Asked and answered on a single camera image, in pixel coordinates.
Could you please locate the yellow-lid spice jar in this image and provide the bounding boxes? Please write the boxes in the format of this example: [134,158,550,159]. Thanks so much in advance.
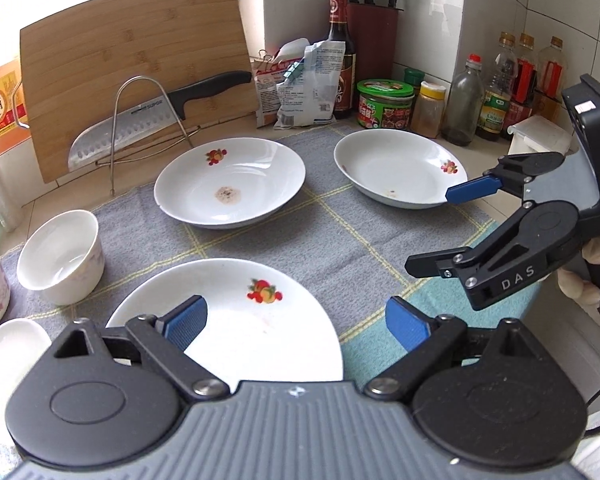
[411,81,447,138]

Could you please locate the tall stack of plastic cups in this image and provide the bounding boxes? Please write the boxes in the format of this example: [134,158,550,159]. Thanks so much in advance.
[0,135,26,233]

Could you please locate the red-label sauce bottle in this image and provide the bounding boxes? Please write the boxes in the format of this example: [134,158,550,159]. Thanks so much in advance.
[510,33,538,121]

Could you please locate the orange cooking wine jug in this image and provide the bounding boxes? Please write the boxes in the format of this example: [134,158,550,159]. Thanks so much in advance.
[0,16,33,158]

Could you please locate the small green-cap jar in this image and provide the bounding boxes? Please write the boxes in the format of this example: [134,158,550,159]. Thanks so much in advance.
[404,67,425,96]

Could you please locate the grey checked cloth mat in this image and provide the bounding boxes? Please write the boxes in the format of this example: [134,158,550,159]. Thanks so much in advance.
[0,124,543,386]

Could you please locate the dark red knife block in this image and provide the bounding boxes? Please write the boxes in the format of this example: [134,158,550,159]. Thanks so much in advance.
[347,2,400,83]

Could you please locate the green-label dark bottle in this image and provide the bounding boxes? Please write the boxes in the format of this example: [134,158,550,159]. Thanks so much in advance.
[475,31,518,142]

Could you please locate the red-cap clear glass bottle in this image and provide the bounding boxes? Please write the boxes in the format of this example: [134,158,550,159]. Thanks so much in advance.
[441,53,485,147]

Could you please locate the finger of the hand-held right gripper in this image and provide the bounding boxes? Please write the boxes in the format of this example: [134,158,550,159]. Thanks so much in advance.
[446,152,566,206]
[405,201,552,312]

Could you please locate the gold-cap clear bottle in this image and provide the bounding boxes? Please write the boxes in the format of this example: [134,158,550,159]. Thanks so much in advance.
[532,36,568,121]

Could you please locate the green-lid sauce jar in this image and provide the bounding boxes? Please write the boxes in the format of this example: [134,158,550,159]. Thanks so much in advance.
[356,79,415,131]

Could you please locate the dark soy sauce bottle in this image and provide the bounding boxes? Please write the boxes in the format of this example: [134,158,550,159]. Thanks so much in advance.
[325,0,357,121]

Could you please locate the white fruit-print plate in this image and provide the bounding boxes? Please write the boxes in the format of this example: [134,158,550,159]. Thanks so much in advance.
[105,258,343,381]
[153,137,307,230]
[334,129,468,210]

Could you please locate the translucent white food bag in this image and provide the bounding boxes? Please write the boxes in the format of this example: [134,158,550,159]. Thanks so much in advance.
[275,40,346,128]

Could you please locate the orange and white food bag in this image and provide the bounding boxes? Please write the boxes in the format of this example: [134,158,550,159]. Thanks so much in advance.
[252,37,311,128]

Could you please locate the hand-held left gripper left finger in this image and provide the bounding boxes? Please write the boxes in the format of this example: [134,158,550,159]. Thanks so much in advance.
[55,294,230,402]

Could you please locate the white plastic box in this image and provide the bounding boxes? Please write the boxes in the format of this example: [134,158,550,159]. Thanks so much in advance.
[505,115,573,161]

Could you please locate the bamboo cutting board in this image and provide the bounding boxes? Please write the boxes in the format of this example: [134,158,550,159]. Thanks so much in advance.
[19,0,260,185]

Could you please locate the black-handled kitchen knife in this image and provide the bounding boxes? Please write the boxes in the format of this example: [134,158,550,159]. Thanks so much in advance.
[67,71,253,171]

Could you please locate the metal wire rack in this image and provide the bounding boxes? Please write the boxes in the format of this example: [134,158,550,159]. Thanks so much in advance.
[95,76,201,196]

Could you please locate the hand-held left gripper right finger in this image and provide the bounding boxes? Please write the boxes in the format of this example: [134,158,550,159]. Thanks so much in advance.
[366,296,531,403]

